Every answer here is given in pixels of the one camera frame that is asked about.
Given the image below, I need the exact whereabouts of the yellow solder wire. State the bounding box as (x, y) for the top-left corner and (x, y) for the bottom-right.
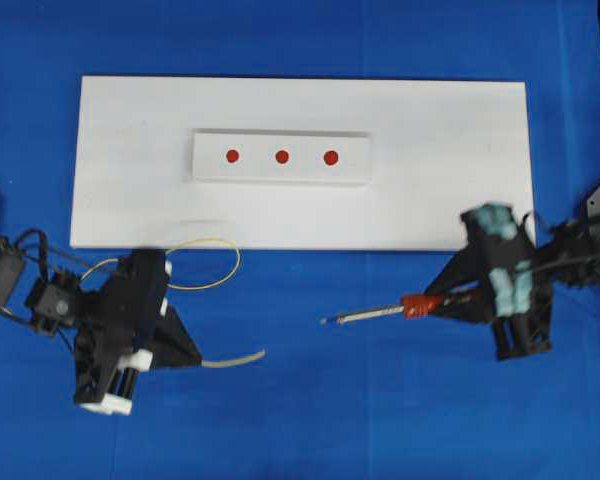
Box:
(79, 237), (267, 370)

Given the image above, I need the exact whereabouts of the large white foam board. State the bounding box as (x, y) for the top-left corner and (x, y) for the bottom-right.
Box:
(71, 76), (533, 250)

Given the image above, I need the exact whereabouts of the red-handled soldering iron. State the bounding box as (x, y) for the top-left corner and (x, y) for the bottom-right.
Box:
(319, 293), (476, 327)

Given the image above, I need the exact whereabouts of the small white raised block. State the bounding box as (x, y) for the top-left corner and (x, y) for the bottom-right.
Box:
(192, 129), (372, 186)

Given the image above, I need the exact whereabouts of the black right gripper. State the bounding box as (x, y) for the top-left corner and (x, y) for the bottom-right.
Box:
(424, 203), (553, 360)

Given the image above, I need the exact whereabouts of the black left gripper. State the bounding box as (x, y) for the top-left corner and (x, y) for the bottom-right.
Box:
(73, 249), (203, 415)

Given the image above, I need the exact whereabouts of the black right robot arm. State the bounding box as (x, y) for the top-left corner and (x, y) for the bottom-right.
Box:
(419, 203), (600, 360)

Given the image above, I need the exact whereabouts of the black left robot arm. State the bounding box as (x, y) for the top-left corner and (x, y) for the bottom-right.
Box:
(0, 228), (203, 415)

